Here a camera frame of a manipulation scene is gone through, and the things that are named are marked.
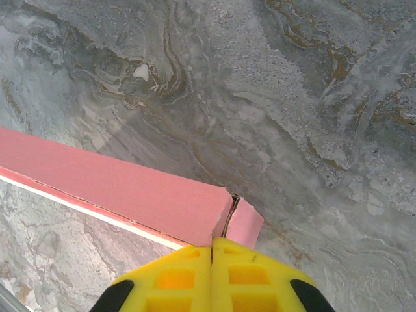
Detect black yellow-tipped right gripper left finger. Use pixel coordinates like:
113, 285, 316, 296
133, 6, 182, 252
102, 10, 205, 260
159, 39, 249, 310
89, 245, 213, 312

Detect black yellow-tipped right gripper right finger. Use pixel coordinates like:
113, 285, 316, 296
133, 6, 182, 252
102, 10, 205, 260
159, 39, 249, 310
211, 237, 335, 312

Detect pink paper box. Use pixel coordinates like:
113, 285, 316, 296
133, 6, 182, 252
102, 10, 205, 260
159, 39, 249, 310
0, 126, 265, 252

